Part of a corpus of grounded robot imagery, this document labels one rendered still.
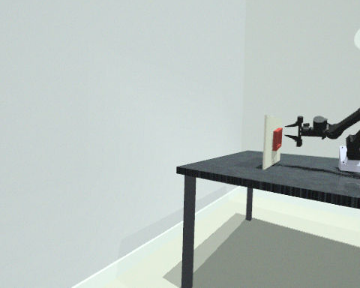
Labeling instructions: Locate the dark red picture frame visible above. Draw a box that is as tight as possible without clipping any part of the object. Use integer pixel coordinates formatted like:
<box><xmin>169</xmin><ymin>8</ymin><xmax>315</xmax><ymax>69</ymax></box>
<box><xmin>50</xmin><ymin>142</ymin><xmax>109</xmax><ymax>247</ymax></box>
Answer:
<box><xmin>272</xmin><ymin>128</ymin><xmax>283</xmax><ymax>151</ymax></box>

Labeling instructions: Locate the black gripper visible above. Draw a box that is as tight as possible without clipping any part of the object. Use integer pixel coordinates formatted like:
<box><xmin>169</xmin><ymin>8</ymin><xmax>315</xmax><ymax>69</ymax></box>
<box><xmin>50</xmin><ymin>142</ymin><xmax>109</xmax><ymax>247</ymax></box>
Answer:
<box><xmin>284</xmin><ymin>116</ymin><xmax>314</xmax><ymax>147</ymax></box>

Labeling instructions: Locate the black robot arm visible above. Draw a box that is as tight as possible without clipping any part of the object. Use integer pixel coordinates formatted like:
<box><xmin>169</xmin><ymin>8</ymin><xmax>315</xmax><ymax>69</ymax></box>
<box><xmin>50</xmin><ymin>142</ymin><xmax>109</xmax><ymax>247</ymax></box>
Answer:
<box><xmin>313</xmin><ymin>108</ymin><xmax>360</xmax><ymax>161</ymax></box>

